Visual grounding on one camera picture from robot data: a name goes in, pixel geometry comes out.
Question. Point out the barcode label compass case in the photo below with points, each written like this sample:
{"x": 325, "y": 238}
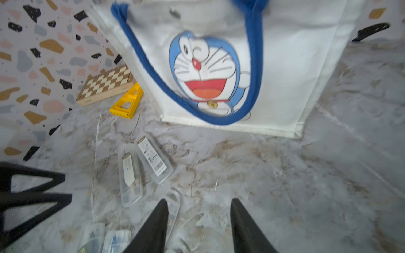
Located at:
{"x": 153, "y": 160}

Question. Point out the blue compass case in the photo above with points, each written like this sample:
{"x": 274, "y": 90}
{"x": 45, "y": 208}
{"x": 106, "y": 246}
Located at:
{"x": 116, "y": 241}

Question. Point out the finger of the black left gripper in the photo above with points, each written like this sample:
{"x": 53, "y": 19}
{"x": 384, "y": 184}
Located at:
{"x": 8, "y": 170}
{"x": 14, "y": 200}

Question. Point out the white Doraemon canvas bag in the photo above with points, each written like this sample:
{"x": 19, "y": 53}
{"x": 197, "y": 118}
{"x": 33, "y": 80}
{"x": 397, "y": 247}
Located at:
{"x": 246, "y": 66}

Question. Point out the white label compass case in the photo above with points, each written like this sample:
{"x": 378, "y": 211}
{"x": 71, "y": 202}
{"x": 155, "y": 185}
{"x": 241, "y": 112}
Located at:
{"x": 131, "y": 186}
{"x": 173, "y": 199}

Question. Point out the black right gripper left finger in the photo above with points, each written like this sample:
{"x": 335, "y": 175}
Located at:
{"x": 151, "y": 238}

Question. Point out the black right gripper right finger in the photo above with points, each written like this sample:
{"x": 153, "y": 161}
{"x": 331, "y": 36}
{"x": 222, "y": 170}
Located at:
{"x": 247, "y": 236}

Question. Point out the wooden folding chess board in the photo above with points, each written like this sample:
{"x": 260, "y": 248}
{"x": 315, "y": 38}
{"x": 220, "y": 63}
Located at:
{"x": 105, "y": 85}

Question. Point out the yellow plastic triangular stand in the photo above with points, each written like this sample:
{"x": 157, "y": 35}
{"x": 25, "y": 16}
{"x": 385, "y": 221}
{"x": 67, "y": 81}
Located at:
{"x": 126, "y": 106}

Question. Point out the green label compass case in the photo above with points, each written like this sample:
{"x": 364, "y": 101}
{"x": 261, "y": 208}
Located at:
{"x": 92, "y": 238}

